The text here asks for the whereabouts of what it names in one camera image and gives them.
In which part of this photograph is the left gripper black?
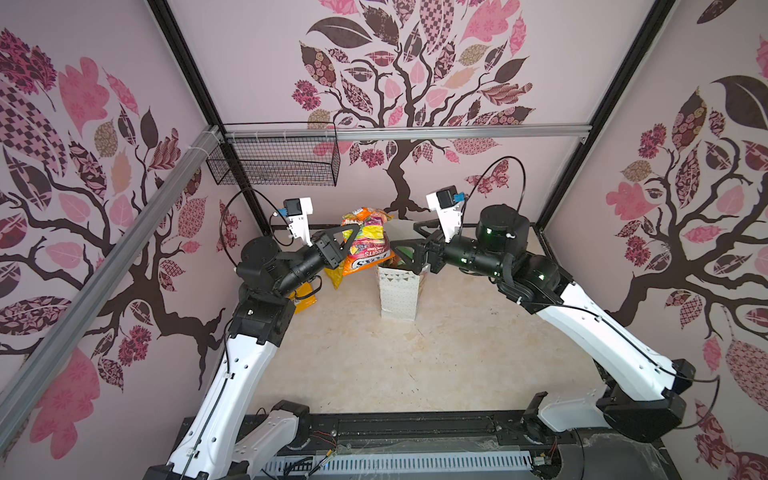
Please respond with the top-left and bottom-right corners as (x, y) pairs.
(274, 222), (360, 298)

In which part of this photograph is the orange pink snack bag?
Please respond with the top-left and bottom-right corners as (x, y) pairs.
(342, 207), (395, 276)

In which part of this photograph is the white patterned paper bag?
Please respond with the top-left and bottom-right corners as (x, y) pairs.
(376, 218), (432, 322)

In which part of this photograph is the yellow snack bag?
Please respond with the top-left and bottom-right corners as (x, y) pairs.
(289, 283), (317, 314)

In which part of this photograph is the yellow mango candy bag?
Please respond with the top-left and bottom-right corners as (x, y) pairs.
(324, 262), (346, 290)

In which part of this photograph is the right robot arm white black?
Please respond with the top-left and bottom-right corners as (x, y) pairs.
(391, 204), (696, 443)

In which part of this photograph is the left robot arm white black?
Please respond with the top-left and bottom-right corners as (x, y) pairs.
(145, 224), (360, 479)

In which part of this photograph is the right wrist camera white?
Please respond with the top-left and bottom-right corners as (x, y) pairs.
(426, 185), (465, 243)

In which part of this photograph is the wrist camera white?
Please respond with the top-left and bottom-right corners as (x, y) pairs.
(273, 197), (313, 246)
(426, 185), (465, 243)

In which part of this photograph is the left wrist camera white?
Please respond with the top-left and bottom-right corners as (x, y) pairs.
(273, 197), (313, 246)

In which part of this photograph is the black wire basket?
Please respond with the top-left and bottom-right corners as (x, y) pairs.
(206, 120), (341, 187)

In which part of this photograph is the aluminium rail back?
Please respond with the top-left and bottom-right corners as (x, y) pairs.
(219, 122), (592, 141)

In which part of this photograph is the aluminium rail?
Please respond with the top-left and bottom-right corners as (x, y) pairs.
(1, 125), (221, 448)
(219, 122), (592, 141)

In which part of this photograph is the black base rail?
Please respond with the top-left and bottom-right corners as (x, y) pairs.
(179, 407), (601, 457)

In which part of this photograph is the white slotted cable duct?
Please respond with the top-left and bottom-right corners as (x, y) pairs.
(257, 451), (533, 479)

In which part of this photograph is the aluminium rail left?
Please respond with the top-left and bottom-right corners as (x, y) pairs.
(1, 125), (221, 448)

